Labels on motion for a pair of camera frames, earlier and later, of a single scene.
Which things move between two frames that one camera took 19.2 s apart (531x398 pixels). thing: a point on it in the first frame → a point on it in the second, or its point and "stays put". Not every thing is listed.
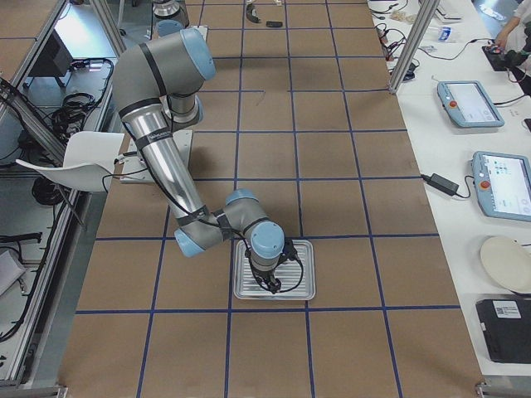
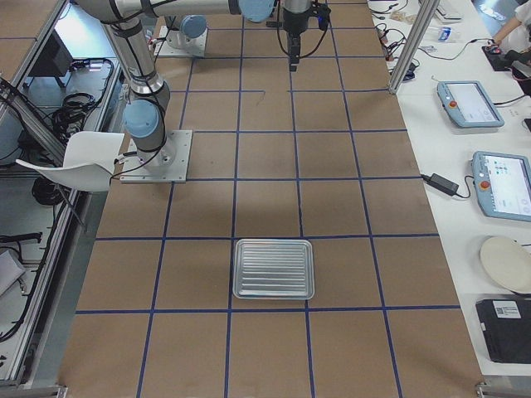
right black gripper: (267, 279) → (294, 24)
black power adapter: (441, 183) stays put
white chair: (89, 160) stays put
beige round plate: (508, 260) stays put
